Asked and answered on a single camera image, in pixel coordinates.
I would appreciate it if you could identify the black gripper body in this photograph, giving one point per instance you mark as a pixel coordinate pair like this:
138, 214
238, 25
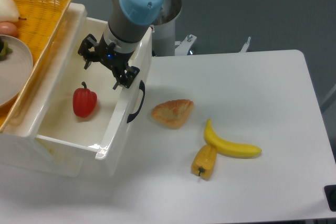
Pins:
113, 57

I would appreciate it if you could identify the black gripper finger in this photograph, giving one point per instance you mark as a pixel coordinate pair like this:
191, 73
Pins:
89, 50
125, 76

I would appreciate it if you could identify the red bell pepper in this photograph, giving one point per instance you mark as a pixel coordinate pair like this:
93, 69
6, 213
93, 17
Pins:
84, 101

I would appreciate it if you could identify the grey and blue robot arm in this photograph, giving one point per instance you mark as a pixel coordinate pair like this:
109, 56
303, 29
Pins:
129, 21

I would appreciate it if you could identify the open white upper drawer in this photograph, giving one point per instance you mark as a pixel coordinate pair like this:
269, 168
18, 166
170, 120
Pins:
90, 114

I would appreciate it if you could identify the yellow bell pepper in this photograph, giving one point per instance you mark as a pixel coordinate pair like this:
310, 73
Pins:
204, 162

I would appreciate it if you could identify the golden pastry turnover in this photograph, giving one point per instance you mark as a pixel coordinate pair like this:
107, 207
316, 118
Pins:
173, 113

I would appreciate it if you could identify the yellow woven basket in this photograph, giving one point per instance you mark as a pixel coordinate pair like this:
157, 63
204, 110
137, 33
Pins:
40, 24

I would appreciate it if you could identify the grey round plate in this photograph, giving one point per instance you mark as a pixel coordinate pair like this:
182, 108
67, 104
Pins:
16, 68

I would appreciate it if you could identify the white pear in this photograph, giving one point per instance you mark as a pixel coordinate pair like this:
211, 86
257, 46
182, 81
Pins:
10, 12

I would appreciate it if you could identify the dark eggplant with green stem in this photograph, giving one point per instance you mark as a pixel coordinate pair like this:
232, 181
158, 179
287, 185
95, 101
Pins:
4, 49

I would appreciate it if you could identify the yellow banana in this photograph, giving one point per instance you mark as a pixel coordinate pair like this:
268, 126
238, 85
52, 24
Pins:
227, 148

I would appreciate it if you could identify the black object at table edge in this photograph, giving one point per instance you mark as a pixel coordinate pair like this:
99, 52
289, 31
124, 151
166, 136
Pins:
330, 193

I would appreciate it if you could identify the black drawer handle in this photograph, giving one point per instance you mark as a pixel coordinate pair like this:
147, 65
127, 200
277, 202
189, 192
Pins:
138, 102

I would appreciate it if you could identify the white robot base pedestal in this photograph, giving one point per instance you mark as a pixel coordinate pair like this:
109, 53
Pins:
163, 36

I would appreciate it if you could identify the white metal bracket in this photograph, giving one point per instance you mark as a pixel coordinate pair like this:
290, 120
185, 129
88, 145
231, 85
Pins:
185, 47

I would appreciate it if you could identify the white table frame post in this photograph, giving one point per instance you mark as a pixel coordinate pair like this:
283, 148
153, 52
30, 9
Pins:
245, 45

